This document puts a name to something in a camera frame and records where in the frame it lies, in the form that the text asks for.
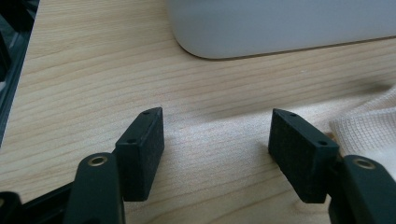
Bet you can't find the white plastic container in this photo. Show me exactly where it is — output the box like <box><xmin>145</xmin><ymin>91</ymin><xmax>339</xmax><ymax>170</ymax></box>
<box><xmin>165</xmin><ymin>0</ymin><xmax>396</xmax><ymax>61</ymax></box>

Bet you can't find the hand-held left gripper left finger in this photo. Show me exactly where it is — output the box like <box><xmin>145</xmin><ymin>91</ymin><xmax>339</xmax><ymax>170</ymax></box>
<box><xmin>62</xmin><ymin>106</ymin><xmax>165</xmax><ymax>224</ymax></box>

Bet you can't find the black metal frame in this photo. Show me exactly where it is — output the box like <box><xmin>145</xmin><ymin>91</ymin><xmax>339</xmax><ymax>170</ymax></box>
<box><xmin>0</xmin><ymin>0</ymin><xmax>41</xmax><ymax>147</ymax></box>

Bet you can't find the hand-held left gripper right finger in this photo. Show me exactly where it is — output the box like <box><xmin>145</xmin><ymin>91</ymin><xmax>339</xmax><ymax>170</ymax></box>
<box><xmin>267</xmin><ymin>107</ymin><xmax>396</xmax><ymax>224</ymax></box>

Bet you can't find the cream knitted sock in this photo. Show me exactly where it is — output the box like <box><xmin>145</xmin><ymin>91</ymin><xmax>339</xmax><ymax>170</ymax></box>
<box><xmin>329</xmin><ymin>87</ymin><xmax>396</xmax><ymax>181</ymax></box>

